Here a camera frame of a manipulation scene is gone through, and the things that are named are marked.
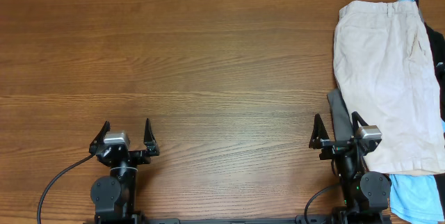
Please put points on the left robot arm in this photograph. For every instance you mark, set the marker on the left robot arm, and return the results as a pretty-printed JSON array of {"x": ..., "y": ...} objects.
[{"x": 114, "y": 195}]

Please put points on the light blue garment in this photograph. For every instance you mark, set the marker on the light blue garment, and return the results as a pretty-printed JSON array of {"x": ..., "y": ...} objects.
[{"x": 416, "y": 199}]

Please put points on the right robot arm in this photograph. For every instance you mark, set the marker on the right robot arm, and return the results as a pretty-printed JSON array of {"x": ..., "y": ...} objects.
[{"x": 366, "y": 193}]

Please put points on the grey shorts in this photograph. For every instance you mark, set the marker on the grey shorts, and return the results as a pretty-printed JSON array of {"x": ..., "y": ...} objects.
[{"x": 342, "y": 126}]

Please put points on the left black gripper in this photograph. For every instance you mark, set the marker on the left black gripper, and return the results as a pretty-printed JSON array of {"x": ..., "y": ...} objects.
[{"x": 142, "y": 157}]

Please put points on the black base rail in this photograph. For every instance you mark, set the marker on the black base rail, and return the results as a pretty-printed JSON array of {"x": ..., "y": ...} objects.
[{"x": 300, "y": 219}]

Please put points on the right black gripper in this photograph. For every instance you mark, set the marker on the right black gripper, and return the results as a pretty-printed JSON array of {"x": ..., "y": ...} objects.
[{"x": 319, "y": 138}]

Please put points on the beige shorts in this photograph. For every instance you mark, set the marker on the beige shorts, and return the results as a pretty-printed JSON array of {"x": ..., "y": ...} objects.
[{"x": 384, "y": 69}]

